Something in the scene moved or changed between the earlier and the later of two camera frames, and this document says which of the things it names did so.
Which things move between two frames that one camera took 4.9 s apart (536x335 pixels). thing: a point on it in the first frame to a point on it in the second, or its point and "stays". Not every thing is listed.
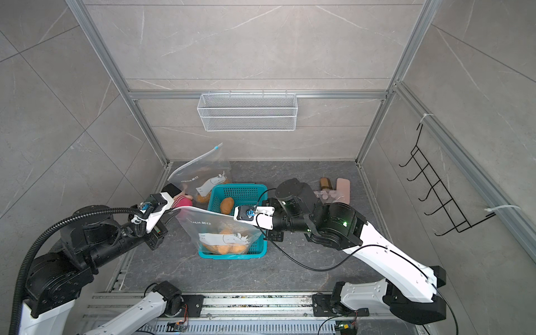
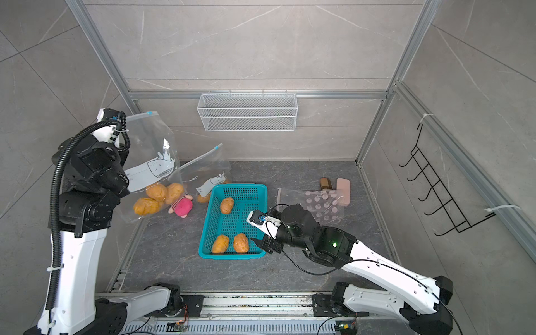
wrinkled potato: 227,205 stays
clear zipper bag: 209,167 stays
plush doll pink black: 180,198 stays
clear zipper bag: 216,232 to 154,176
